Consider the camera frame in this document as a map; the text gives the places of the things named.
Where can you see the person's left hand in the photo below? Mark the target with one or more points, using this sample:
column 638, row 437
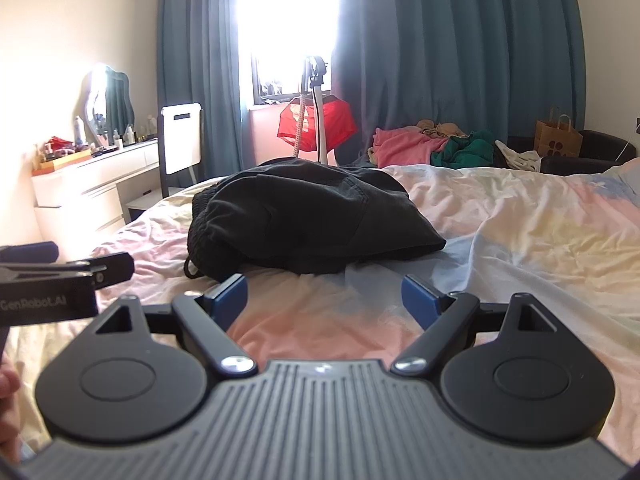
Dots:
column 7, row 385

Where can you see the blue curtain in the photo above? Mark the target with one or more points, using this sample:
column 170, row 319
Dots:
column 200, row 60
column 450, row 50

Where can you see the white clothes rack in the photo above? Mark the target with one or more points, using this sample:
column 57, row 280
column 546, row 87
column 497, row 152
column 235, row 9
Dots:
column 322, row 125

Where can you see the green cloth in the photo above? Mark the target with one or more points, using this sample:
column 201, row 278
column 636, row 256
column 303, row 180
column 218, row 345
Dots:
column 467, row 152

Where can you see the wooden tray with cosmetics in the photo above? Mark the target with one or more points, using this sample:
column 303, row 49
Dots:
column 62, row 152

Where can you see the window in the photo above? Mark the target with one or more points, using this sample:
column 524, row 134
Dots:
column 285, row 15

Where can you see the white-backed black chair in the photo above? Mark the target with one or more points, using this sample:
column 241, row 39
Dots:
column 180, row 135

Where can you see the brown paper bag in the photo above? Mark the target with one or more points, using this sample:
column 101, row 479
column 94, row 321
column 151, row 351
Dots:
column 557, row 137

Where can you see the red garment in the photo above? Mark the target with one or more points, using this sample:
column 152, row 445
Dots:
column 340, row 125

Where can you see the white spray bottle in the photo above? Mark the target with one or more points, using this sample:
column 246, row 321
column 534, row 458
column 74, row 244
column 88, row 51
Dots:
column 78, row 130

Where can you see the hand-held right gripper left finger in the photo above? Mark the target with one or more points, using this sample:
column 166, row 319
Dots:
column 231, row 300

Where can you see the beige cloth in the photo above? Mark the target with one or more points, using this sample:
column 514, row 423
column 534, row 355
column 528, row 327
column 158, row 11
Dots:
column 440, row 127

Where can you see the pastel tie-dye duvet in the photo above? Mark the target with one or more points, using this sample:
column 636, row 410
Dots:
column 525, row 240

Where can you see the white dresser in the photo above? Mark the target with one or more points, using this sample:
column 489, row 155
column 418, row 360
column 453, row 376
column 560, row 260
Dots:
column 95, row 190

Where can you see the white cloth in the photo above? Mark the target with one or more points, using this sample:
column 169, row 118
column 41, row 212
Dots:
column 520, row 160

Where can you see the pink cloth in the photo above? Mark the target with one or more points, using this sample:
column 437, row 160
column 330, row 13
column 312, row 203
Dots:
column 400, row 147

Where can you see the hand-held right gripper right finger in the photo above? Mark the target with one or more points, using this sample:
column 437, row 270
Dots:
column 417, row 302

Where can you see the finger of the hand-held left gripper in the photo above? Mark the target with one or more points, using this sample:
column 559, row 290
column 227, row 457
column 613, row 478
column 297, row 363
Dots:
column 112, row 266

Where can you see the black sofa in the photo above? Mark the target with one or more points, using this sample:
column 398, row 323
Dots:
column 590, row 160

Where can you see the wavy-edged mirror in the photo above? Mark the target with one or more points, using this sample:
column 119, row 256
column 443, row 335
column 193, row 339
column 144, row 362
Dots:
column 115, row 100

